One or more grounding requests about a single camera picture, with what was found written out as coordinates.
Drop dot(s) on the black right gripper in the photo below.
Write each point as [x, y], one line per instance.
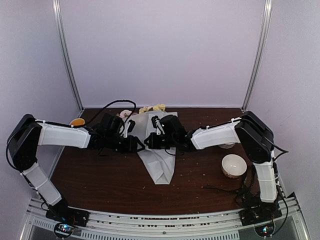
[153, 144]

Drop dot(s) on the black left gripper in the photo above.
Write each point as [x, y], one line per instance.
[131, 146]

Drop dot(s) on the white wrapping paper sheet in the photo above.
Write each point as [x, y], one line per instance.
[159, 163]

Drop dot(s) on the pink flower stem two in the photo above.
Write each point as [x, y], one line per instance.
[125, 113]

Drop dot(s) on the large yellow flower bunch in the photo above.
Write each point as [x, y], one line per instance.
[157, 107]

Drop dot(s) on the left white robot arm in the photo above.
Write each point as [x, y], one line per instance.
[30, 133]

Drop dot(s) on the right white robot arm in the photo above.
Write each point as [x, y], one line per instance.
[256, 139]

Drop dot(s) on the patterned white mug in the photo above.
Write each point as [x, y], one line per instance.
[77, 122]

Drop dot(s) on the white scalloped bowl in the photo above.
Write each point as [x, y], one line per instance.
[227, 146]

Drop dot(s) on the plain white round bowl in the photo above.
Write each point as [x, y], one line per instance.
[233, 166]

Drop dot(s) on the aluminium front rail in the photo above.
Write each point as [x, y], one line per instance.
[223, 225]

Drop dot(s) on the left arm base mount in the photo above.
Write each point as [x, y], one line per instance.
[68, 219]

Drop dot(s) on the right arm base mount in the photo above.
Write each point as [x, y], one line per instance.
[259, 214]

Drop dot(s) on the left aluminium corner post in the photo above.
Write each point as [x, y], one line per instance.
[65, 53]

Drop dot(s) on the aluminium corner post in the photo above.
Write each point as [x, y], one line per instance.
[264, 31]
[65, 53]

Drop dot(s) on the right aluminium corner post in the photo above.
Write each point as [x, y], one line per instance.
[264, 31]

